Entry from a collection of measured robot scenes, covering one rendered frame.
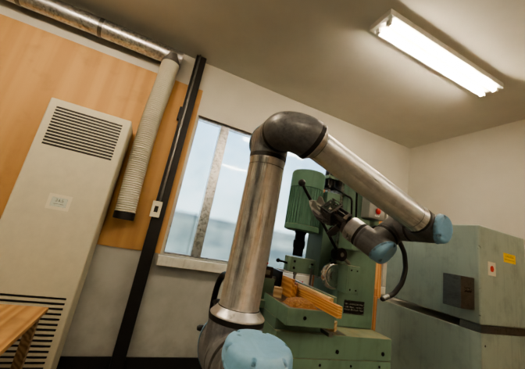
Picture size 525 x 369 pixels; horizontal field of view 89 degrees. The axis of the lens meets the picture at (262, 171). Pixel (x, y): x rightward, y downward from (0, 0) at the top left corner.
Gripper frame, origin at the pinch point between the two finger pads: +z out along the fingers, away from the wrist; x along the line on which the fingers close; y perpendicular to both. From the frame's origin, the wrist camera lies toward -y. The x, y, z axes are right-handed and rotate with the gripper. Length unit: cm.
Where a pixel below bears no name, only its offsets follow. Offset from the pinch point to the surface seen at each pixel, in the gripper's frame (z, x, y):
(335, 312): -32.8, 20.4, -17.3
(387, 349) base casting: -47, 2, -55
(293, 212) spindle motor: 11.5, 1.7, -13.3
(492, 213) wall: -30, -212, -138
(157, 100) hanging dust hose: 169, 13, 7
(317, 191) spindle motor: 9.8, -13.3, -8.2
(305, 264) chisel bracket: -4.0, 9.2, -32.7
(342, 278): -20.8, 1.8, -31.5
